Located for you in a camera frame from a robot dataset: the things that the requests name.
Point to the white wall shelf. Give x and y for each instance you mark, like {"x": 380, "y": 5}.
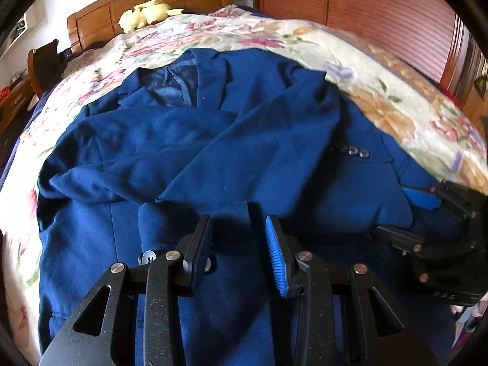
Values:
{"x": 19, "y": 28}

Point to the wooden desk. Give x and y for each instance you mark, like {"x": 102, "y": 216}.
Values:
{"x": 15, "y": 103}

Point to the wooden chair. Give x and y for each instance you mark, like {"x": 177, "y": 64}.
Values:
{"x": 44, "y": 64}

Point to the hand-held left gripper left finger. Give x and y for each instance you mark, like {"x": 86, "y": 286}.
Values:
{"x": 196, "y": 255}

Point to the wooden slatted wardrobe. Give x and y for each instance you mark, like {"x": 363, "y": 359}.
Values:
{"x": 362, "y": 3}

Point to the blue suit jacket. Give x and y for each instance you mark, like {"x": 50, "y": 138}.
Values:
{"x": 228, "y": 141}

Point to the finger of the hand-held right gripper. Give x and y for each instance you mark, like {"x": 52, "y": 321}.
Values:
{"x": 421, "y": 199}
{"x": 398, "y": 241}

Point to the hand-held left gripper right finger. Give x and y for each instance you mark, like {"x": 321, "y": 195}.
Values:
{"x": 276, "y": 259}

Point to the floral blanket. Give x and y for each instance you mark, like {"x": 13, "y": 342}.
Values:
{"x": 400, "y": 84}

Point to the wooden bed headboard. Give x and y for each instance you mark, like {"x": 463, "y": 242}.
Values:
{"x": 114, "y": 11}

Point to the yellow plush toy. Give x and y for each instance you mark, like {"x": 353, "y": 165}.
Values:
{"x": 145, "y": 13}

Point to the wooden door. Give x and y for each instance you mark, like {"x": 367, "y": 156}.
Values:
{"x": 472, "y": 110}

